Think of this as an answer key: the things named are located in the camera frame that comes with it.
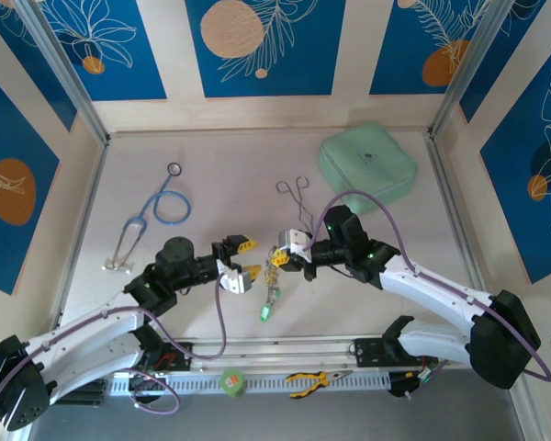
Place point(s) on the steel forceps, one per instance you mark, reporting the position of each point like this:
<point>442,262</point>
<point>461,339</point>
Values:
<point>298,202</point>

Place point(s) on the aluminium table edge rail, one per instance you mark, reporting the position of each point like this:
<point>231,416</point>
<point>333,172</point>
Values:
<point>82,229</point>
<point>454,206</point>

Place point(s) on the black extrusion stack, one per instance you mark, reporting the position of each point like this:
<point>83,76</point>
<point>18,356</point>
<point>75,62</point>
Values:
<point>87,392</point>

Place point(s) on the blue stethoscope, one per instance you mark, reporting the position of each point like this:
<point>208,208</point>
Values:
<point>137,222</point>

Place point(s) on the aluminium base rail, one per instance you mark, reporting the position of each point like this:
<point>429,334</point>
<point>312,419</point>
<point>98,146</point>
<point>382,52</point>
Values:
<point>275,351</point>

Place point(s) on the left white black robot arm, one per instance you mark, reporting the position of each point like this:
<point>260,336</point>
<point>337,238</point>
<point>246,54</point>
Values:
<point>82,340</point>

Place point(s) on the green key tag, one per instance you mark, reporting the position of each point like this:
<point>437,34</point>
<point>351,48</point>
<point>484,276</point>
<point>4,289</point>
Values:
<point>265,313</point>

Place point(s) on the green tape roll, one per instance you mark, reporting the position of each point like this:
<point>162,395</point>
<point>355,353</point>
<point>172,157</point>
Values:
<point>232,381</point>

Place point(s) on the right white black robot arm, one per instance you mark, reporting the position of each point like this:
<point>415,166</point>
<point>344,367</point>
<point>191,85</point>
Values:
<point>431,294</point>

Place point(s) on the aluminium frame post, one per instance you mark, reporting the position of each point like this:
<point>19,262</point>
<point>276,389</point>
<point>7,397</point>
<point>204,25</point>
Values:
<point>467,69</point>
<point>69,73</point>

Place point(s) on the mint green zipper pouch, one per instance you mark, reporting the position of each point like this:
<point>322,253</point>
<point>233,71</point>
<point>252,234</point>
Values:
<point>372,161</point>

